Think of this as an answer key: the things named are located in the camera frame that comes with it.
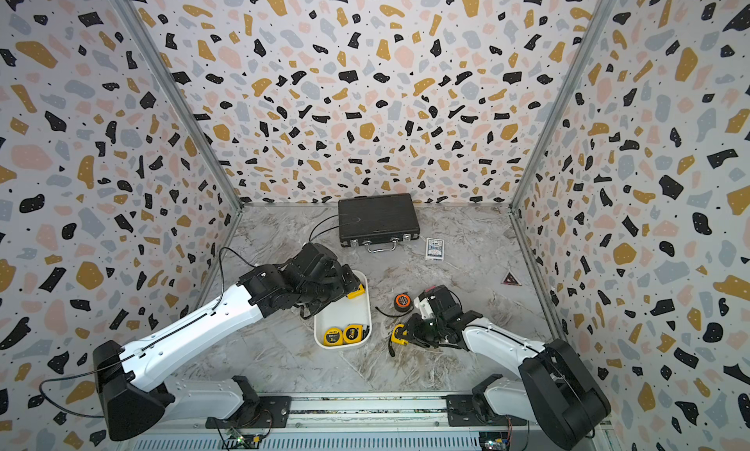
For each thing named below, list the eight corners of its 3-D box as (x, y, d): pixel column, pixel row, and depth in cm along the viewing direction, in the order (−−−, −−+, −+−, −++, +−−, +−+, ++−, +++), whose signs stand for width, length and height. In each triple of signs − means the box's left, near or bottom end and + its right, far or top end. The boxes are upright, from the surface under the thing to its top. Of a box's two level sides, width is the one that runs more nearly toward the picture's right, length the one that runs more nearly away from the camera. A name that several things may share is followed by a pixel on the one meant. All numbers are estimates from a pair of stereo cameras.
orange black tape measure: (398, 314, 94) (398, 309, 91) (392, 301, 96) (392, 296, 93) (412, 308, 95) (413, 303, 92) (406, 296, 98) (407, 290, 95)
